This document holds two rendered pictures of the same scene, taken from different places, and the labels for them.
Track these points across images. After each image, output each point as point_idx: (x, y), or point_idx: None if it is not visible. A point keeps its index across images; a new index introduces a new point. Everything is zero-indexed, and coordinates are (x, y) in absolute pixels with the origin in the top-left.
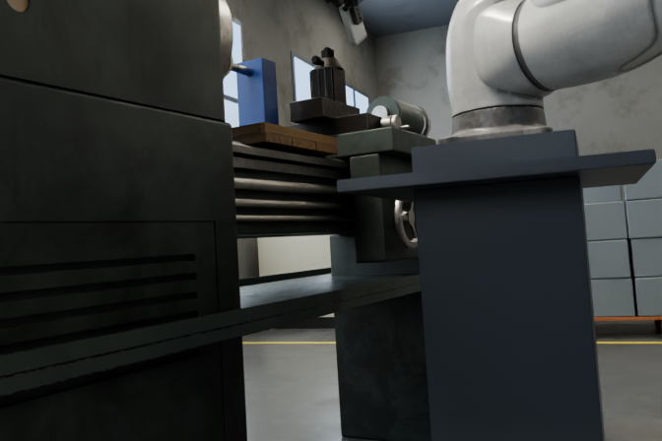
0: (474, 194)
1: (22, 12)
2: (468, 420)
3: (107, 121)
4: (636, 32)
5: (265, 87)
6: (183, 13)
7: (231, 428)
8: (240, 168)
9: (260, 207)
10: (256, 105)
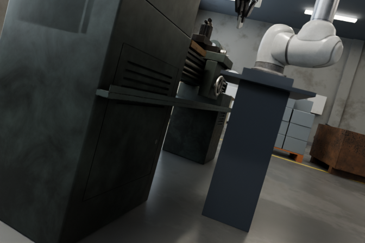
0: (257, 87)
1: None
2: (232, 151)
3: (168, 29)
4: (323, 58)
5: None
6: None
7: (162, 132)
8: None
9: None
10: None
